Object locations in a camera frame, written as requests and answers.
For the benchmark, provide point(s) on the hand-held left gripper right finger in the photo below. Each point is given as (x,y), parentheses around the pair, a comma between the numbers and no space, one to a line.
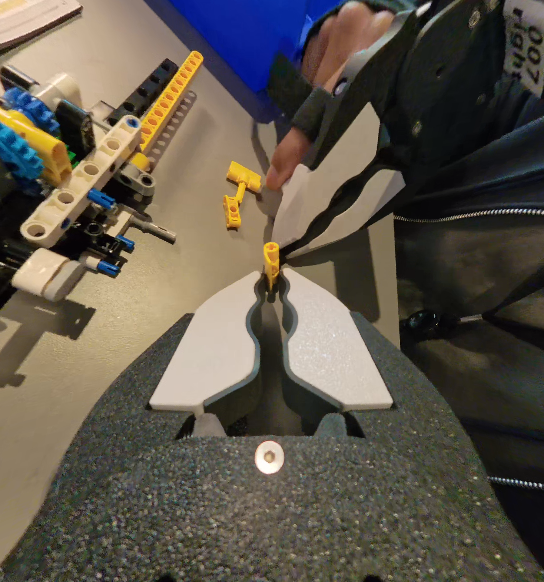
(335,354)

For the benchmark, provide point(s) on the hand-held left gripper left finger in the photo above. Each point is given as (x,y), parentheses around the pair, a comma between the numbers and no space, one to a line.
(217,354)

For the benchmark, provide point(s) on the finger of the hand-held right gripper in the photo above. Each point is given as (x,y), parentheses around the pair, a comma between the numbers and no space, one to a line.
(331,182)
(372,200)

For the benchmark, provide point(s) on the yellow lego connector with axle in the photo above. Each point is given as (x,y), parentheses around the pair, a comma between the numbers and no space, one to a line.
(244,175)

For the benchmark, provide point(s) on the yellow lego connector piece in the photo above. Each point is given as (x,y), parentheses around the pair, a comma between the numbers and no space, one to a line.
(271,261)

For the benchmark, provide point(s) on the small yellow lego beam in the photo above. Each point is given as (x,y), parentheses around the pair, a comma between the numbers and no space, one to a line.
(232,213)

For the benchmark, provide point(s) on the lego vehicle model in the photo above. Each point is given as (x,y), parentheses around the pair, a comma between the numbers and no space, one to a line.
(85,172)

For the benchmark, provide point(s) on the person's right hand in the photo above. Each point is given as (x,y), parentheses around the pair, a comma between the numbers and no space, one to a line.
(290,159)

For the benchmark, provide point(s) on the large blue storage bin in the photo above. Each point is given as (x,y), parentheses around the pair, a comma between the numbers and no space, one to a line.
(235,45)

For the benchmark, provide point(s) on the open instruction booklet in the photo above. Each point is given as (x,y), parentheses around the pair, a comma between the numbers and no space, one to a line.
(22,22)

